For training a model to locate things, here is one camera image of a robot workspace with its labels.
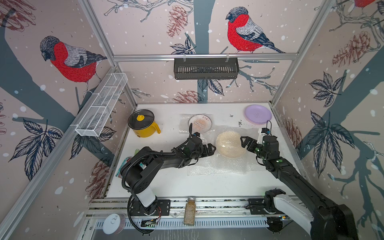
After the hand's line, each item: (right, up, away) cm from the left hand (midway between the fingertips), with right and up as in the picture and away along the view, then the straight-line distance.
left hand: (213, 148), depth 87 cm
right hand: (+19, +6, -2) cm, 20 cm away
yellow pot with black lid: (-46, +15, +8) cm, 49 cm away
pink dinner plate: (+33, +14, +19) cm, 41 cm away
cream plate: (+11, +1, +7) cm, 13 cm away
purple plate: (+37, +20, +26) cm, 49 cm away
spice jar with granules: (-14, -26, -19) cm, 35 cm away
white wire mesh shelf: (-61, +23, -11) cm, 66 cm away
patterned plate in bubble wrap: (-6, +14, +20) cm, 25 cm away
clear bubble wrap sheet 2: (+1, -11, 0) cm, 11 cm away
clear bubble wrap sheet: (+22, +9, +11) cm, 26 cm away
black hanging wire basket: (-4, +53, +17) cm, 55 cm away
